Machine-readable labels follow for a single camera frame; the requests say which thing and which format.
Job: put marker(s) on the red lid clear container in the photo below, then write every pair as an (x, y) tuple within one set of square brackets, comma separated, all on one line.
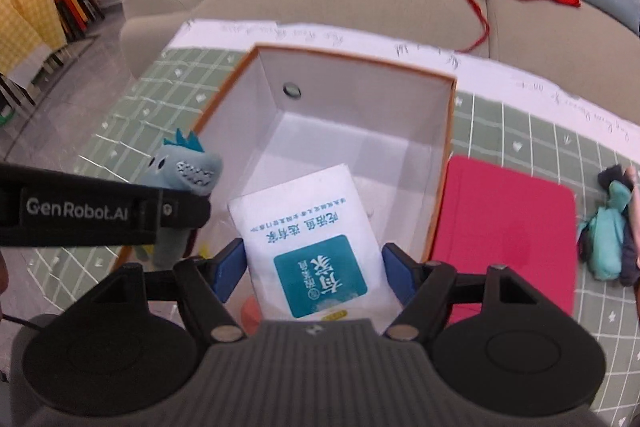
[(497, 216)]

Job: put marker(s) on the green grid tablecloth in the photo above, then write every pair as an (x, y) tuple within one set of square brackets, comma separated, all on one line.
[(521, 139)]

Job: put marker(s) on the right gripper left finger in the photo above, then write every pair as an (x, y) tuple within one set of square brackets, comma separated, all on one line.
[(204, 287)]

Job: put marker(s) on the grey shark plush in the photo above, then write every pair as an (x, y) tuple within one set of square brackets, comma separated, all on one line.
[(180, 164)]

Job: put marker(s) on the dark navy sock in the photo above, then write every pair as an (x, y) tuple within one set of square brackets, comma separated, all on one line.
[(614, 180)]

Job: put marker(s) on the yellow sticker bag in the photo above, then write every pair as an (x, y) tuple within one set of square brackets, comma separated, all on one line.
[(205, 252)]

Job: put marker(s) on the yellow checked table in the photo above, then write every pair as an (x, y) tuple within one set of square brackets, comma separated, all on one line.
[(31, 31)]

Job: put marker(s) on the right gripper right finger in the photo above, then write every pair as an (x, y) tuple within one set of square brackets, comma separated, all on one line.
[(423, 290)]

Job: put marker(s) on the orange cardboard box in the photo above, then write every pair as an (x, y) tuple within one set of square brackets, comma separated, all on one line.
[(283, 105)]

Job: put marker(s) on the red stools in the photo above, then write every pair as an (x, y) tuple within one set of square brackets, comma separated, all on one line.
[(77, 16)]

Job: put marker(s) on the pink sock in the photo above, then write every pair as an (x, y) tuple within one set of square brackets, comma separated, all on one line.
[(632, 176)]

